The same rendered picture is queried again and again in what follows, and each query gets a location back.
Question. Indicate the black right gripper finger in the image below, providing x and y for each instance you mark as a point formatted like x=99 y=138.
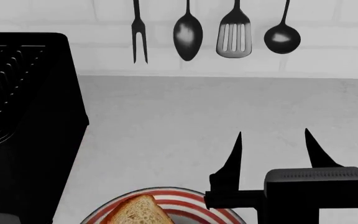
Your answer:
x=317 y=156
x=232 y=170

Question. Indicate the red striped plate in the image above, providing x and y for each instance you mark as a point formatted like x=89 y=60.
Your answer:
x=182 y=200

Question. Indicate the toasted bread slice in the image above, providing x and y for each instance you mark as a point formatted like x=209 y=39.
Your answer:
x=141 y=211

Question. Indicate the black ladle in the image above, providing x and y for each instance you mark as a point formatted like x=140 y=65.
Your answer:
x=282 y=38

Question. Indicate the black slotted spatula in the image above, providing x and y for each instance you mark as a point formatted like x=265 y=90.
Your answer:
x=234 y=46

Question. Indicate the black serving spoon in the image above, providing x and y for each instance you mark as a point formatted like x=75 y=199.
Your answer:
x=187 y=35

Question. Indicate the black two-prong meat fork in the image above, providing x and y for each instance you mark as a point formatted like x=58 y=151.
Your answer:
x=135 y=30

